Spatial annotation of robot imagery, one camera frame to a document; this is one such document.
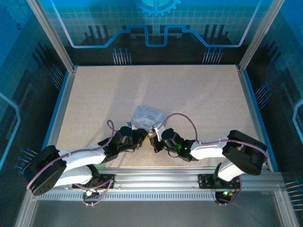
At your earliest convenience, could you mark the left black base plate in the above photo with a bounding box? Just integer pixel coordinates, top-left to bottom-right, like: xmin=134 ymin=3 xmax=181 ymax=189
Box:
xmin=71 ymin=174 xmax=116 ymax=190

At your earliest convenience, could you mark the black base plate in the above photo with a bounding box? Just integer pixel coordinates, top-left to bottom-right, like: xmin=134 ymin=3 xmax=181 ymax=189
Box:
xmin=71 ymin=174 xmax=116 ymax=190
xmin=197 ymin=173 xmax=240 ymax=190

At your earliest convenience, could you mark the aluminium mounting rail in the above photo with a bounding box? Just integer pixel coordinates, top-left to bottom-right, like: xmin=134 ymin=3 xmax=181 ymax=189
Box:
xmin=51 ymin=166 xmax=285 ymax=190

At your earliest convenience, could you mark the slotted grey cable duct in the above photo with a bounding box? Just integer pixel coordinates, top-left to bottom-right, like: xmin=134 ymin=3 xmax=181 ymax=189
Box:
xmin=45 ymin=191 xmax=228 ymax=202

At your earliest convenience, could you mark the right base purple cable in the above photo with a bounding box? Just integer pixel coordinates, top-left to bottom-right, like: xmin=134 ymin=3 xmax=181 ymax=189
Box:
xmin=214 ymin=176 xmax=242 ymax=206

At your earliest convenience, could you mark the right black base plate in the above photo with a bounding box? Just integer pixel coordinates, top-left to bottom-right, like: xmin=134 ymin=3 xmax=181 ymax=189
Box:
xmin=197 ymin=173 xmax=240 ymax=190

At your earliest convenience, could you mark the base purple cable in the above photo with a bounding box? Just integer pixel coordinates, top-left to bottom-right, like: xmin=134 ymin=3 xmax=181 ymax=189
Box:
xmin=214 ymin=176 xmax=242 ymax=206
xmin=72 ymin=177 xmax=115 ymax=207

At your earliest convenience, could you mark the aluminium table side rail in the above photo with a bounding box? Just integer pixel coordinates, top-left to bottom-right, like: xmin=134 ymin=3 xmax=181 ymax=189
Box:
xmin=236 ymin=65 xmax=300 ymax=227
xmin=15 ymin=66 xmax=79 ymax=227

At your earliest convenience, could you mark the aluminium frame post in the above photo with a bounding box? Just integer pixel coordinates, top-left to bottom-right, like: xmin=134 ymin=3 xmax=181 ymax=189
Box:
xmin=26 ymin=0 xmax=78 ymax=73
xmin=237 ymin=0 xmax=286 ymax=71

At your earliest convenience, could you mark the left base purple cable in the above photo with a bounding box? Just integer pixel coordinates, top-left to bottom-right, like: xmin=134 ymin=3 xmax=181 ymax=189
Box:
xmin=72 ymin=177 xmax=115 ymax=207

